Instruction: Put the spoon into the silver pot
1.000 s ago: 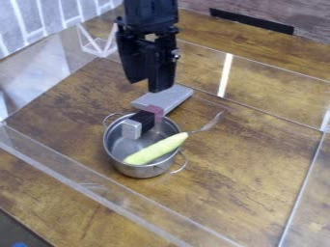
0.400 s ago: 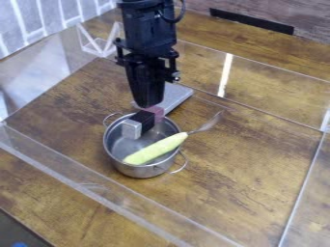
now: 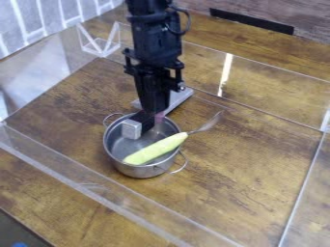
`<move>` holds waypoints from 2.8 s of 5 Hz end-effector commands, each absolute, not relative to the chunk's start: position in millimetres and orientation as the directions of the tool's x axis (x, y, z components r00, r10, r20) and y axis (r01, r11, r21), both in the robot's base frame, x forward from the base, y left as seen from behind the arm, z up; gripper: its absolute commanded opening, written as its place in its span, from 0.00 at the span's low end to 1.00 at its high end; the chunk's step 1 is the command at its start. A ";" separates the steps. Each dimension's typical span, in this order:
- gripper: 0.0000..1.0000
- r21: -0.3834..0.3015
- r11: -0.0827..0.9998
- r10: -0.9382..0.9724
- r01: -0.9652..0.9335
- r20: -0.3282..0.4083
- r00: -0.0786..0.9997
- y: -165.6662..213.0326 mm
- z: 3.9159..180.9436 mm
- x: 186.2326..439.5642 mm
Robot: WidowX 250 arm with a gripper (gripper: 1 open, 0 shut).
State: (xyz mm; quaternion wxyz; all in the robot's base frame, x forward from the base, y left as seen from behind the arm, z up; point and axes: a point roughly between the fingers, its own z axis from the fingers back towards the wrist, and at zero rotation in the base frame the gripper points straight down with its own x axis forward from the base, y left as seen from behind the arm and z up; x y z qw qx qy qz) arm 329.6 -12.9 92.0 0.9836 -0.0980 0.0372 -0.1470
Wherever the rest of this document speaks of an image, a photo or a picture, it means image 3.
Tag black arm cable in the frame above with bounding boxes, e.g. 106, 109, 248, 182
165, 4, 194, 37

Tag silver block with dark bands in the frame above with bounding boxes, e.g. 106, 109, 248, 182
122, 88, 194, 140

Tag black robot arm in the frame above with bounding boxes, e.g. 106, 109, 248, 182
123, 0, 189, 114

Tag black strip on wall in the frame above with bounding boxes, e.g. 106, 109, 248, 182
209, 8, 294, 35

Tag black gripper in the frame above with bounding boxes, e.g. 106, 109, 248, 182
123, 18, 186, 114

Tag clear acrylic corner bracket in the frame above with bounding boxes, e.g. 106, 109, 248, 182
77, 23, 122, 58

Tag silver metal pot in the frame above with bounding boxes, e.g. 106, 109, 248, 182
103, 113, 189, 178

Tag clear acrylic enclosure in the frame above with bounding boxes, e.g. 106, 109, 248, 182
0, 18, 330, 247

